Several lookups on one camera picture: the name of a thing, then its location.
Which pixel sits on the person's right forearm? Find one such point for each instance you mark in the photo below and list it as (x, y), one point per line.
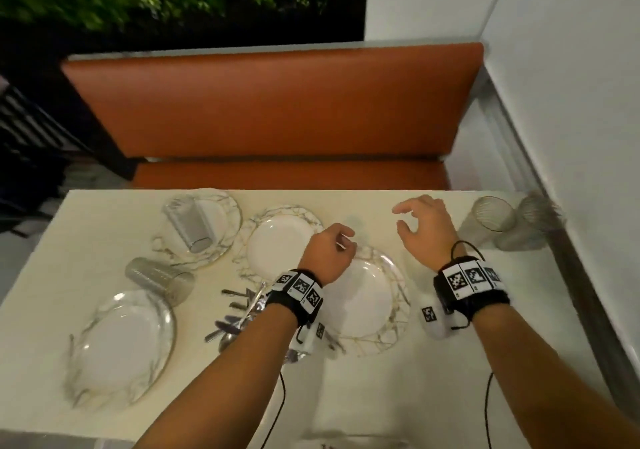
(530, 373)

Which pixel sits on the person's left hand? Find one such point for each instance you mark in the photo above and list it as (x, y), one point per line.
(322, 256)

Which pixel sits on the person's right hand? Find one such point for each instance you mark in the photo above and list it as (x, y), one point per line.
(432, 238)

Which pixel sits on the person's left fingers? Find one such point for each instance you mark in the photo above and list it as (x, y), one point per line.
(347, 248)

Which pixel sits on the black chair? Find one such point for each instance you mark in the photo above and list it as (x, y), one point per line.
(30, 163)

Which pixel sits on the ribbed clear drinking glass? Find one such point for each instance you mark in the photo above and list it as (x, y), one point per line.
(192, 226)
(160, 278)
(487, 221)

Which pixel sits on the white wrist camera unit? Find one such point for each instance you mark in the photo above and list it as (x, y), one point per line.
(307, 338)
(440, 321)

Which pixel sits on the metal wall trim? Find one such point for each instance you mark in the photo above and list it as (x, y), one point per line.
(565, 243)

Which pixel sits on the white marble-patterned plate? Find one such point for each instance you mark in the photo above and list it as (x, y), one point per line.
(365, 303)
(225, 213)
(120, 343)
(275, 248)

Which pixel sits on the person's right thumb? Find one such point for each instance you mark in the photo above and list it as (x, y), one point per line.
(406, 227)

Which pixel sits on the pile of silver cutlery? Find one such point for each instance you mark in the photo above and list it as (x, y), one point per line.
(237, 316)

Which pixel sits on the orange leather bench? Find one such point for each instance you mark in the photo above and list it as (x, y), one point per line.
(280, 103)

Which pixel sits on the black wristband with marker tags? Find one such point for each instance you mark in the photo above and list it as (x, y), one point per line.
(470, 286)
(297, 291)

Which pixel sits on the person's left forearm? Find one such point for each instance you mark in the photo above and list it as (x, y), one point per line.
(235, 378)

